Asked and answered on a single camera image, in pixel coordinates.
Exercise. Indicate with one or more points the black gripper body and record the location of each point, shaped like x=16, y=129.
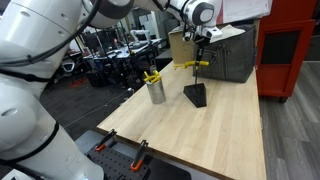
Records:
x=201, y=42

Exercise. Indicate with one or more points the yellow handled T wrench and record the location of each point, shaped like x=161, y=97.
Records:
x=198, y=62

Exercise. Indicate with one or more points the black triangular stand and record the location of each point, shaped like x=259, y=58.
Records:
x=196, y=94

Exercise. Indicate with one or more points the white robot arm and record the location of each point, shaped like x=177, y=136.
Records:
x=34, y=37

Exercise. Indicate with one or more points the cardboard box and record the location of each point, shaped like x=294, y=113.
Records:
x=182, y=51

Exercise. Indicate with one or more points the white cloth in bag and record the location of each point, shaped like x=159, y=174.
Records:
x=230, y=31

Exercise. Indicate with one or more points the grey felt tote bag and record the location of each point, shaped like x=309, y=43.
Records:
x=231, y=59

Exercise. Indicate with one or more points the yellow tool on table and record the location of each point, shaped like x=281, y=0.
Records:
x=179, y=66

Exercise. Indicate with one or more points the white paper sheet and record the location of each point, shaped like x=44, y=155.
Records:
x=237, y=10

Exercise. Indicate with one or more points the yellow wrenches in cup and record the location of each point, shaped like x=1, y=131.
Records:
x=155, y=77

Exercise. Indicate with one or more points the silver metal cup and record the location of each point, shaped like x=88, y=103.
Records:
x=156, y=92

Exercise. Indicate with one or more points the red tool cabinet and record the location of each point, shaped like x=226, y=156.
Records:
x=283, y=41

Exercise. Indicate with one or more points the right orange black clamp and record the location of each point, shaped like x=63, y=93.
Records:
x=139, y=157

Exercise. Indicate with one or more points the orange black clamp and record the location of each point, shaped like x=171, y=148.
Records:
x=111, y=136
x=139, y=157

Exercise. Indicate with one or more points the left orange black clamp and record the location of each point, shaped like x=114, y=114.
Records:
x=111, y=136

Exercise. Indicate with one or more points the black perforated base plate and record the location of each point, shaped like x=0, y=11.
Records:
x=117, y=166

